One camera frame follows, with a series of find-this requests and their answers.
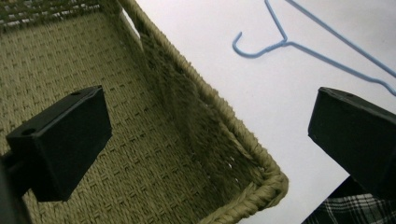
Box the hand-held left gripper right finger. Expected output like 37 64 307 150
307 87 396 200

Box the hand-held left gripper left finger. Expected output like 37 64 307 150
5 85 114 203

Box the black white plaid cloth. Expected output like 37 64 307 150
300 175 396 224

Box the woven straw basket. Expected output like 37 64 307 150
0 0 290 224

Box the blue wire clothes hanger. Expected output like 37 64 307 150
232 0 396 97

